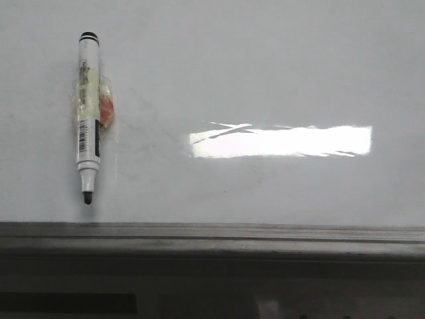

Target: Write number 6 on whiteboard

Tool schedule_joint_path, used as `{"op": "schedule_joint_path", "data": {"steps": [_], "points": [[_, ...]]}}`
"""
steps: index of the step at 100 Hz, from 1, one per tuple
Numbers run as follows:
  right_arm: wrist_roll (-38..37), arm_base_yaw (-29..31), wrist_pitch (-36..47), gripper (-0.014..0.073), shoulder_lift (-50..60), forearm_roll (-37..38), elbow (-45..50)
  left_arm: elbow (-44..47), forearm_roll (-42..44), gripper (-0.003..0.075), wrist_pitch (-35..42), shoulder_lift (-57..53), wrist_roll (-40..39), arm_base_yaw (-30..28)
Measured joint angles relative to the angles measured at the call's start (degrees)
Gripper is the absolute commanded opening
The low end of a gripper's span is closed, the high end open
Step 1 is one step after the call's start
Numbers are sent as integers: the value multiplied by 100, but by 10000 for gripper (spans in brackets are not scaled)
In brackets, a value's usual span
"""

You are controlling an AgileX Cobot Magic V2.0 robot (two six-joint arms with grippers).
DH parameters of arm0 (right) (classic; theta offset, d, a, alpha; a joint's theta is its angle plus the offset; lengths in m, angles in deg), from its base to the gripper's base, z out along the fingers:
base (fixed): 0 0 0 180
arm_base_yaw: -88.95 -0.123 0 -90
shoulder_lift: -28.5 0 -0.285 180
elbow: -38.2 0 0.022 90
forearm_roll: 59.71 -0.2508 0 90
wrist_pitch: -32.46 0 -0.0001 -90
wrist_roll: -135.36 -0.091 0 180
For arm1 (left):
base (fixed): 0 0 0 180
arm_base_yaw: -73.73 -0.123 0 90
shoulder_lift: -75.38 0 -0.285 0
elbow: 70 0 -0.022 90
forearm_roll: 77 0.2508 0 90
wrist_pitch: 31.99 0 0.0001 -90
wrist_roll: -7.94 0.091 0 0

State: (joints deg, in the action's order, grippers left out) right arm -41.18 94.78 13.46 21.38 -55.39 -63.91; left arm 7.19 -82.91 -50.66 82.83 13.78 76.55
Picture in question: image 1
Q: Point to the white whiteboard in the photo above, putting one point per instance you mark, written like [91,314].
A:
[265,112]

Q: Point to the grey aluminium whiteboard frame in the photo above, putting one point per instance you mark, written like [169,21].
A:
[194,249]

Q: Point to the white whiteboard marker pen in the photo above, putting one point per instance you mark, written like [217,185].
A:
[92,111]

